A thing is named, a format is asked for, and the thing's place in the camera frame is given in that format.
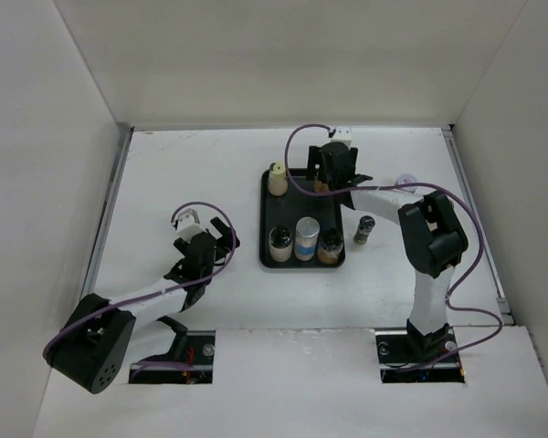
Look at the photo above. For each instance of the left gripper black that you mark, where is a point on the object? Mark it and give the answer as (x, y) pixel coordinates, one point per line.
(225, 232)

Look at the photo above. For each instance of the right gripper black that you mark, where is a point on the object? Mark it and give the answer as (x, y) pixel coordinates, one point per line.
(316, 158)

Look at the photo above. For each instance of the pink cap spice bottle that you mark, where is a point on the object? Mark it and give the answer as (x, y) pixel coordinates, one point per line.
(320, 186)

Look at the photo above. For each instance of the white powder bottle black cap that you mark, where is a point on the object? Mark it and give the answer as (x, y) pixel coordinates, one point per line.
(280, 243)

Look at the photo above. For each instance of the yellow cap spice bottle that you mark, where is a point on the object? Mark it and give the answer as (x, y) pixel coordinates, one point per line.
(277, 183)

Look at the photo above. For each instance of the small black pepper bottle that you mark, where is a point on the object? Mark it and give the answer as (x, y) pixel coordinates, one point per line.
(364, 228)

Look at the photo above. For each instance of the tall blue label spice jar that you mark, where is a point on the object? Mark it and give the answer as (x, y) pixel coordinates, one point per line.
(306, 238)

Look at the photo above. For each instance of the brown spice bottle black cap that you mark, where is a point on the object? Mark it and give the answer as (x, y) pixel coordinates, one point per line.
(330, 246)

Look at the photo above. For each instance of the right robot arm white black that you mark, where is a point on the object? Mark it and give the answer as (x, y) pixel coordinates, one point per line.
(434, 240)

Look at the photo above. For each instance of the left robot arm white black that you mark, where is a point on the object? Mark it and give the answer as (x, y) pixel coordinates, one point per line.
(93, 343)

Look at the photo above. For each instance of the black rectangular tray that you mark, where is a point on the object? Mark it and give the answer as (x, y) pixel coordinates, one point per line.
(287, 210)

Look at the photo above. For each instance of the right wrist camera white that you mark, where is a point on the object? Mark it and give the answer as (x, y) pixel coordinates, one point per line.
(342, 134)

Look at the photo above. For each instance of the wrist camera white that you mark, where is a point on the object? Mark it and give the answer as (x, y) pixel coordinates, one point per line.
(342, 134)
(187, 224)

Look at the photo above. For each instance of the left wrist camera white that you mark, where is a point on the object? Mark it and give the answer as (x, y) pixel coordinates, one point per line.
(187, 224)

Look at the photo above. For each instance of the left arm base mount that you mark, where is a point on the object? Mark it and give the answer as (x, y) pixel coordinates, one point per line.
(188, 360)

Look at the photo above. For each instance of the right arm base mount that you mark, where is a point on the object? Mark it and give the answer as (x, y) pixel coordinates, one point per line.
(398, 363)

